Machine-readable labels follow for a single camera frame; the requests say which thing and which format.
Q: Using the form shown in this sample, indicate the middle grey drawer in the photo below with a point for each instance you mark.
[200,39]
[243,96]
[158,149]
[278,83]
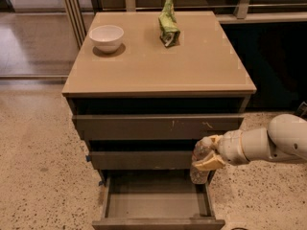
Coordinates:
[140,160]

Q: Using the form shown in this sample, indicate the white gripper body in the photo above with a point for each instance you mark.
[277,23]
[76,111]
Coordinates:
[232,148]

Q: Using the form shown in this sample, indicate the clear plastic water bottle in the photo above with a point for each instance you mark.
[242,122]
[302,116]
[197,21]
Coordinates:
[201,150]

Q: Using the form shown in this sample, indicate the grey drawer cabinet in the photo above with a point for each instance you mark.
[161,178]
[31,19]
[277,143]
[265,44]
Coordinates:
[201,75]

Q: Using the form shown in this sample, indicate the white ceramic bowl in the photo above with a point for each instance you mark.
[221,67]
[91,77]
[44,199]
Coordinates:
[107,38]

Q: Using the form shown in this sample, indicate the bottom grey open drawer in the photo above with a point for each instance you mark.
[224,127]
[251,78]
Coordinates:
[156,200]

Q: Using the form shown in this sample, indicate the green crumpled snack bag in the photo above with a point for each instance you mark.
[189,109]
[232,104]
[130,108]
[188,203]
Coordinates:
[169,31]

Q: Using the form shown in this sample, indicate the dark object on floor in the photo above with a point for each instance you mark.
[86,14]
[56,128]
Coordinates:
[302,110]

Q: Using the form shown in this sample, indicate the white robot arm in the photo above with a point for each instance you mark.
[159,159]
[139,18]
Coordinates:
[283,141]

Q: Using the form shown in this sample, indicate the top grey drawer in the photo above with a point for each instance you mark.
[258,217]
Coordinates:
[154,127]

